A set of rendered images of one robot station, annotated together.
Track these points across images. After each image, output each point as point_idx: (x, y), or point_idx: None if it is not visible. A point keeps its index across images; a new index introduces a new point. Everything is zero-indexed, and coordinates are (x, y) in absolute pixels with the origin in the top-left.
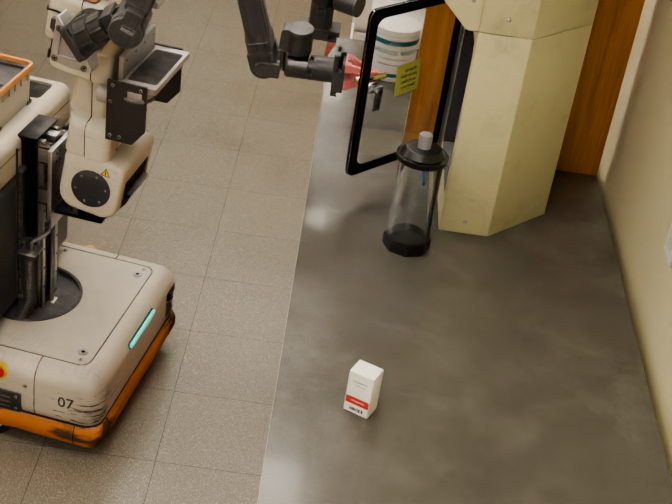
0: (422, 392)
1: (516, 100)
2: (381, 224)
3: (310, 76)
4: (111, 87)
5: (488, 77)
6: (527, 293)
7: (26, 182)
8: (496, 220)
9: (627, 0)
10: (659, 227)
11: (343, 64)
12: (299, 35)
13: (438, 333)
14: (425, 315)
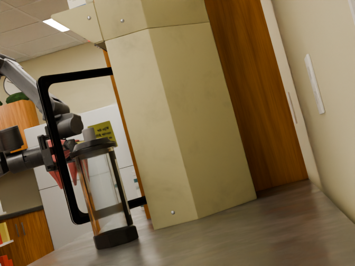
0: None
1: (160, 83)
2: None
3: (27, 162)
4: None
5: (129, 74)
6: (223, 223)
7: None
8: (201, 202)
9: (254, 30)
10: (318, 114)
11: (46, 141)
12: (3, 130)
13: (113, 263)
14: (107, 260)
